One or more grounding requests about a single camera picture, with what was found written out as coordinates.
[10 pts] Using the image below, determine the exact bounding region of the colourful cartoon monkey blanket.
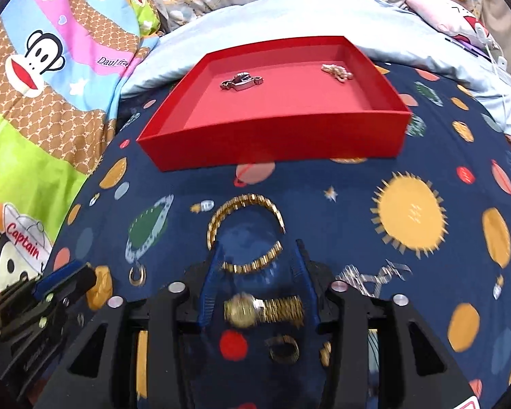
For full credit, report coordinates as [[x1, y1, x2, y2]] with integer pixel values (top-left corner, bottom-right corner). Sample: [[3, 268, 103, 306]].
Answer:
[[0, 0, 163, 305]]

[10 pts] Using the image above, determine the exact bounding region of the navy space print blanket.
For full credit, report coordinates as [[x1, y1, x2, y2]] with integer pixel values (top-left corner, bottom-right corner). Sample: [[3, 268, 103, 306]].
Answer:
[[43, 62, 511, 409]]

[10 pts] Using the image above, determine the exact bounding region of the gold wrist watch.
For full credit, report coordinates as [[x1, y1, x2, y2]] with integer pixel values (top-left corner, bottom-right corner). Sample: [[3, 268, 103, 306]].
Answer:
[[223, 292, 304, 330]]

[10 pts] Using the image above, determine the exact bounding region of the wide gold band ring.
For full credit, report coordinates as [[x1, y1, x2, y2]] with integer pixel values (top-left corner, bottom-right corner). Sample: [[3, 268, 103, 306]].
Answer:
[[265, 336, 301, 364]]

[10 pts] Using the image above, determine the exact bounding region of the gold link bracelet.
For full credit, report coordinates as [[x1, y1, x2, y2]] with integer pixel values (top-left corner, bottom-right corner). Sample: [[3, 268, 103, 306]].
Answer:
[[206, 194, 287, 274]]

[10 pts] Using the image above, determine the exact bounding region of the pale gold beaded bracelet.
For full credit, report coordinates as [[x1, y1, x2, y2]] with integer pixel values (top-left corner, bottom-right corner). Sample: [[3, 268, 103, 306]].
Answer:
[[321, 63, 354, 83]]

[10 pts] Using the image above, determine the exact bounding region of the pink cartoon pillow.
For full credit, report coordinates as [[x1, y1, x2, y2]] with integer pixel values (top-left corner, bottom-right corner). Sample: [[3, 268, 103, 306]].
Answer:
[[404, 0, 497, 48]]

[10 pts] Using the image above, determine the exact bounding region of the silver chain bracelet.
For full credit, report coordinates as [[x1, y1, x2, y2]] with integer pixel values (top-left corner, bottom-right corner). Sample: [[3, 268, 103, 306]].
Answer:
[[336, 259, 412, 300]]

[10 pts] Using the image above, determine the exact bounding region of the silver wristwatch in tray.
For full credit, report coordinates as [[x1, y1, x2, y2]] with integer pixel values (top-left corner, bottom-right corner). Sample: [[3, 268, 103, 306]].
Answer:
[[219, 72, 265, 92]]

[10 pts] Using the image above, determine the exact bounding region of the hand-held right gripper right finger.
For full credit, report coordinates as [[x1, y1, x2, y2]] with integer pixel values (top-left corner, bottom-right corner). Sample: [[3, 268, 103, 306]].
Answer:
[[290, 239, 474, 409]]

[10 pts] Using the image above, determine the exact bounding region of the white cable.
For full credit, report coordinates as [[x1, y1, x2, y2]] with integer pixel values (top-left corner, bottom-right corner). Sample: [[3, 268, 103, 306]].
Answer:
[[453, 0, 511, 71]]

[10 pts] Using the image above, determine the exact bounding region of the red box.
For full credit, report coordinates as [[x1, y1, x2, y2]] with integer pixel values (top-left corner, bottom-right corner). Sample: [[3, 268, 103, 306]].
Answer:
[[135, 35, 413, 173]]

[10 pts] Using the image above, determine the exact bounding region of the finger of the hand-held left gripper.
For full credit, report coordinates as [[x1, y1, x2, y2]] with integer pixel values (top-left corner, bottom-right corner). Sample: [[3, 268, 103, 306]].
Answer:
[[47, 266, 98, 307], [32, 261, 87, 300]]

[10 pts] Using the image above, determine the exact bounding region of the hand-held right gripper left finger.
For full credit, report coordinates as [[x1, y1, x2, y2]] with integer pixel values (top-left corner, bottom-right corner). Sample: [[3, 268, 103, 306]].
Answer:
[[34, 241, 226, 409]]

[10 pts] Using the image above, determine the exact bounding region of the light blue pillow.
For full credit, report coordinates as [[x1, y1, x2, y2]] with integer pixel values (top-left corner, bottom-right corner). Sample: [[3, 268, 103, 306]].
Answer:
[[119, 0, 511, 139]]

